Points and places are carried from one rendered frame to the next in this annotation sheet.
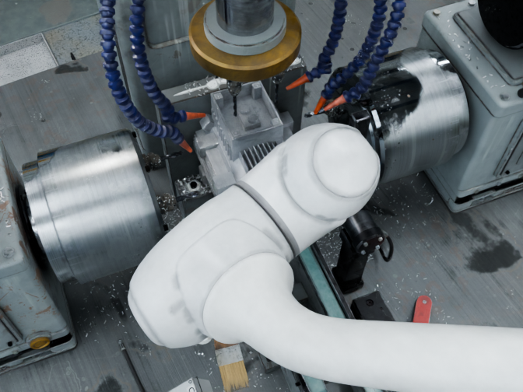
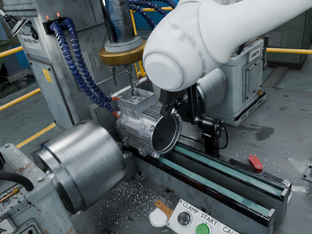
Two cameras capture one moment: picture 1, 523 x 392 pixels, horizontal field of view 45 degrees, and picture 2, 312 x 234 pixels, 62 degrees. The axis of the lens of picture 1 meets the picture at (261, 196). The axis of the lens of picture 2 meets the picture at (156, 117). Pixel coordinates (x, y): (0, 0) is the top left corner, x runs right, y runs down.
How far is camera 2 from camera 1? 0.52 m
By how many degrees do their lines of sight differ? 29
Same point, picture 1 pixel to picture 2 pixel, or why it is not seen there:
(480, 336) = not seen: outside the picture
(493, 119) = (233, 67)
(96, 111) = not seen: hidden behind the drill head
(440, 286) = (253, 151)
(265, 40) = (136, 40)
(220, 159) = (132, 123)
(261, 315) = (236, 5)
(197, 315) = (196, 36)
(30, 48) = not seen: hidden behind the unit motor
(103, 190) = (83, 139)
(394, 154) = (205, 92)
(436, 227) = (233, 134)
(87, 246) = (85, 171)
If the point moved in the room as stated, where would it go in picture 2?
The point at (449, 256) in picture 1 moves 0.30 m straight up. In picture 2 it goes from (247, 140) to (249, 80)
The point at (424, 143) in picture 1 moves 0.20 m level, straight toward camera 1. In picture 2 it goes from (214, 85) to (226, 107)
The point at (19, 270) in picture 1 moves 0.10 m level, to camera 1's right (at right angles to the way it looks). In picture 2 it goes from (50, 190) to (90, 174)
